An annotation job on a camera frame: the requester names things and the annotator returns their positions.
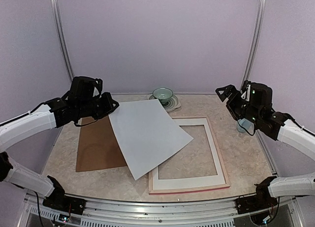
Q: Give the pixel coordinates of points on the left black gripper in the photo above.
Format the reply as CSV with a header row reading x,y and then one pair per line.
x,y
109,105

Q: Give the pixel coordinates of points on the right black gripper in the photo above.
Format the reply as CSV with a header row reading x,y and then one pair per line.
x,y
231,102

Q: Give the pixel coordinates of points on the canyon photo print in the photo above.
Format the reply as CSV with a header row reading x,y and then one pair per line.
x,y
146,134

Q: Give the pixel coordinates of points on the white photo mat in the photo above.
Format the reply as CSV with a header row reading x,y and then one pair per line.
x,y
197,168

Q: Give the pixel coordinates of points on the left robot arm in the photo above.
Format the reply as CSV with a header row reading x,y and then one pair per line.
x,y
85,98

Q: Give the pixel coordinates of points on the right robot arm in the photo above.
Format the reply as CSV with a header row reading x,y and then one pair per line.
x,y
253,102

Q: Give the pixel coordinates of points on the light blue mug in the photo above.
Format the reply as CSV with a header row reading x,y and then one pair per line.
x,y
244,125

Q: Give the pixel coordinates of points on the brown backing board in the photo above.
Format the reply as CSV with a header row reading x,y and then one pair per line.
x,y
97,147

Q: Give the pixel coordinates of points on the striped ceramic plate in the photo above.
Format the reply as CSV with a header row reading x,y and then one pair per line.
x,y
172,104

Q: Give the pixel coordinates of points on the green ceramic bowl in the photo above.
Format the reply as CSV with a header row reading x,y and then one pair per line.
x,y
163,95

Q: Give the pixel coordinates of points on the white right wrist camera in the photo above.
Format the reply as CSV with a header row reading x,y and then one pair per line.
x,y
246,91

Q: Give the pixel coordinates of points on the pink wooden picture frame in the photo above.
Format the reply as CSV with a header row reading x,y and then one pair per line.
x,y
197,168

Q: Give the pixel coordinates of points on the right aluminium corner post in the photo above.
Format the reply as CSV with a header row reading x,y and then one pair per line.
x,y
255,39

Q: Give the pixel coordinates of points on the aluminium corner post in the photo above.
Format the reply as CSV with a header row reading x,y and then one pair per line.
x,y
61,38
255,39

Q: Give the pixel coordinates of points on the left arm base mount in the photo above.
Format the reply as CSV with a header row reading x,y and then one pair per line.
x,y
58,200

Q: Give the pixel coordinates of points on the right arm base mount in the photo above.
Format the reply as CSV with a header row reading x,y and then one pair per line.
x,y
260,200

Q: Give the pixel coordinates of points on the left aluminium corner post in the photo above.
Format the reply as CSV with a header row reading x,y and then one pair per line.
x,y
61,38

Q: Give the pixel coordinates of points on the aluminium front rail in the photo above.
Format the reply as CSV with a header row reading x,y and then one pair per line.
x,y
110,213

